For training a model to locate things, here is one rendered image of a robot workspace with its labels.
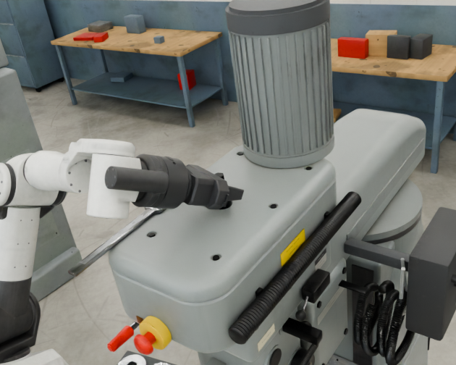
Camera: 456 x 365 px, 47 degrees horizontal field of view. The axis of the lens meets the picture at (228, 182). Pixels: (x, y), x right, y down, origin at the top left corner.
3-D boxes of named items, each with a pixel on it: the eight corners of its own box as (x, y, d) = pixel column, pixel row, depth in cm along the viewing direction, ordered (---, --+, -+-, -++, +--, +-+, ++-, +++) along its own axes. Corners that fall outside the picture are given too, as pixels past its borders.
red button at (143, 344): (150, 361, 89) (145, 345, 87) (133, 352, 91) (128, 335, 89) (163, 347, 91) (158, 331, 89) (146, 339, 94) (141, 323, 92)
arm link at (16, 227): (41, 160, 110) (27, 263, 112) (-22, 156, 100) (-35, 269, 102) (72, 169, 102) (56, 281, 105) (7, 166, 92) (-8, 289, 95)
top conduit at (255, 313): (246, 348, 85) (243, 333, 83) (225, 339, 87) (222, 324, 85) (362, 206, 114) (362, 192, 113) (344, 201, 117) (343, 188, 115)
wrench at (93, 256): (79, 279, 87) (78, 275, 86) (64, 272, 89) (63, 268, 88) (173, 203, 103) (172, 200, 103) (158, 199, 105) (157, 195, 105)
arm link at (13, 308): (-39, 275, 99) (-47, 345, 100) (-1, 287, 96) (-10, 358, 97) (6, 263, 110) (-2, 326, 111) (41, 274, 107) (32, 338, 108)
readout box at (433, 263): (446, 345, 111) (454, 268, 101) (404, 329, 116) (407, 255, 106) (472, 287, 125) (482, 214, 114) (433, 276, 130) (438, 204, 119)
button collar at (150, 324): (167, 355, 91) (161, 330, 88) (142, 342, 94) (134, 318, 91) (174, 347, 92) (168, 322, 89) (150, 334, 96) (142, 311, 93)
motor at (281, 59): (307, 177, 105) (296, 13, 89) (226, 158, 116) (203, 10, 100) (349, 135, 118) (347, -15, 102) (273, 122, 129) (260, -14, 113)
